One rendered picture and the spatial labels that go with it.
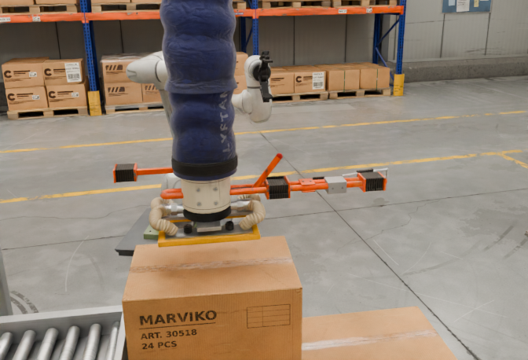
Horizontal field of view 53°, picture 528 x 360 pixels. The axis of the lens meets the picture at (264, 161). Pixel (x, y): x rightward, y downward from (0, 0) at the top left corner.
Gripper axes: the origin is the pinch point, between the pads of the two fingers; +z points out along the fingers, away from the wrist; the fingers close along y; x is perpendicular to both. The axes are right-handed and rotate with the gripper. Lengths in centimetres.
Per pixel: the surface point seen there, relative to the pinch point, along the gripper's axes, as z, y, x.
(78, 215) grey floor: -258, 158, 132
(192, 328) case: 42, 76, 34
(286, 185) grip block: 27.3, 32.4, -1.3
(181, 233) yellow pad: 33, 45, 36
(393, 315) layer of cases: 9, 104, -52
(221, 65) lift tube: 32.1, -10.2, 19.8
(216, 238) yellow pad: 37, 46, 24
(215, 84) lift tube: 32.7, -4.5, 22.0
